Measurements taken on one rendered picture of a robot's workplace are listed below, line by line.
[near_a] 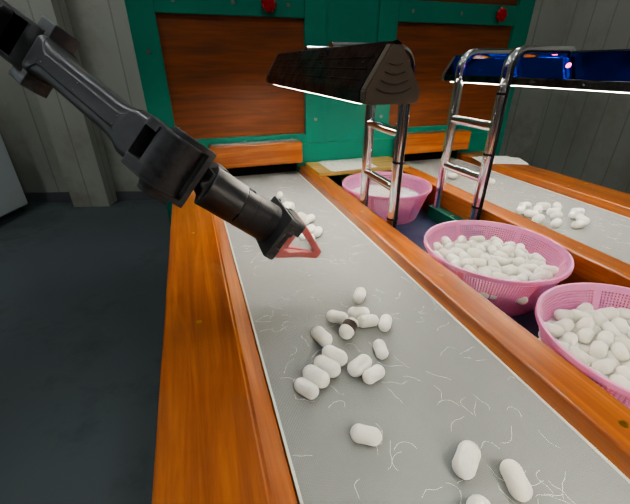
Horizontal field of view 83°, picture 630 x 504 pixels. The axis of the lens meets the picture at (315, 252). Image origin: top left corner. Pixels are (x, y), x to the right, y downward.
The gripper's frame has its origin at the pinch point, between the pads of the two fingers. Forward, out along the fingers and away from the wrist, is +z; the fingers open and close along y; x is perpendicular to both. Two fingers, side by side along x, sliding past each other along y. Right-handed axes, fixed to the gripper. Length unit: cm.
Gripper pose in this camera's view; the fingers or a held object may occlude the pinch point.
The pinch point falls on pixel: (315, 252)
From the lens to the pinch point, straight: 56.3
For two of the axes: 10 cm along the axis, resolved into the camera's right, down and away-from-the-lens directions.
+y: -3.3, -4.4, 8.3
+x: -6.1, 7.8, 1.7
